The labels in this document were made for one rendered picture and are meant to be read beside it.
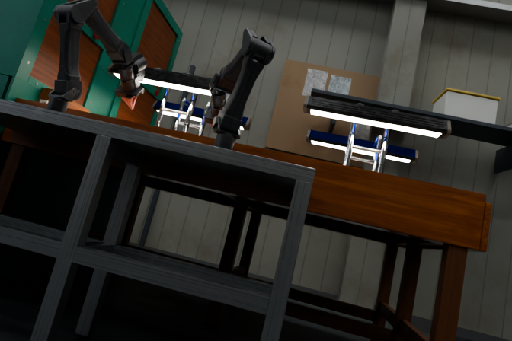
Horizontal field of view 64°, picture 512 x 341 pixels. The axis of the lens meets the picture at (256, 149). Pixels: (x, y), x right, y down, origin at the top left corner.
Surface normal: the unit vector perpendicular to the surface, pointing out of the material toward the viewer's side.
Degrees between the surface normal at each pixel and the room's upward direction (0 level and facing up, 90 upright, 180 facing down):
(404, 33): 90
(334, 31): 90
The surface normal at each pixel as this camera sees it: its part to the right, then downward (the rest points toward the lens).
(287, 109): -0.07, -0.22
